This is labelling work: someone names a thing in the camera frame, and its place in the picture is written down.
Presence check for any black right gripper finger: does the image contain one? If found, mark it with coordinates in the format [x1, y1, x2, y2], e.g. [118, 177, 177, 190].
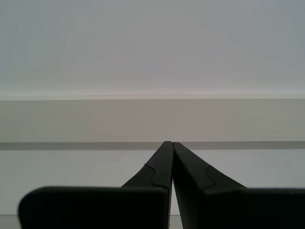
[18, 140, 174, 229]
[172, 142, 305, 229]

